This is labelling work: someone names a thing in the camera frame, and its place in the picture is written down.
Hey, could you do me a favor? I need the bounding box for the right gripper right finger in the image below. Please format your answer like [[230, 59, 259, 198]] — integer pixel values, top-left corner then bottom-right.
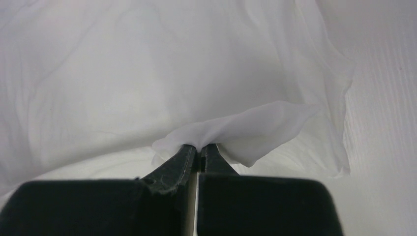
[[197, 144, 343, 236]]

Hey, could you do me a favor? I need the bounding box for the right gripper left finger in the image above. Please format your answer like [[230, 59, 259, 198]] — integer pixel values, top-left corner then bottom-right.
[[0, 145, 197, 236]]

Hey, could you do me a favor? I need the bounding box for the white printed t shirt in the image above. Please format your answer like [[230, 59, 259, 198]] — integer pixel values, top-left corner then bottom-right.
[[0, 0, 354, 194]]

